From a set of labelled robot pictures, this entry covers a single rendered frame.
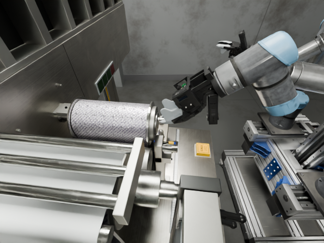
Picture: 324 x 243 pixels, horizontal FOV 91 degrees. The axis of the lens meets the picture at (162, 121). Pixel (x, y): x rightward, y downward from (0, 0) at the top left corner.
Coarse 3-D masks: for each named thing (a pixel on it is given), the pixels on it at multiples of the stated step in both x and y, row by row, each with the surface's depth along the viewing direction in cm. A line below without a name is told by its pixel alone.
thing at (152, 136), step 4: (152, 108) 50; (156, 108) 52; (152, 112) 49; (152, 116) 48; (152, 120) 48; (152, 124) 48; (152, 128) 48; (152, 132) 49; (152, 136) 50; (152, 140) 52
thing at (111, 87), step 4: (112, 80) 137; (108, 84) 138; (112, 84) 138; (108, 88) 140; (112, 88) 140; (108, 92) 143; (112, 92) 143; (116, 92) 148; (112, 96) 146; (116, 96) 148; (112, 100) 150; (116, 100) 149
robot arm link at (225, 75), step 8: (224, 64) 38; (216, 72) 38; (224, 72) 37; (232, 72) 36; (216, 80) 38; (224, 80) 37; (232, 80) 36; (240, 80) 41; (224, 88) 38; (232, 88) 38; (240, 88) 38
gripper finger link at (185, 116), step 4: (184, 112) 45; (188, 112) 44; (192, 112) 44; (180, 116) 45; (184, 116) 44; (188, 116) 44; (192, 116) 44; (172, 120) 47; (176, 120) 46; (180, 120) 45; (184, 120) 45
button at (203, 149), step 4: (196, 144) 88; (200, 144) 88; (204, 144) 88; (208, 144) 88; (196, 148) 86; (200, 148) 86; (204, 148) 86; (208, 148) 86; (196, 152) 85; (200, 152) 84; (204, 152) 84; (208, 152) 84; (208, 156) 85
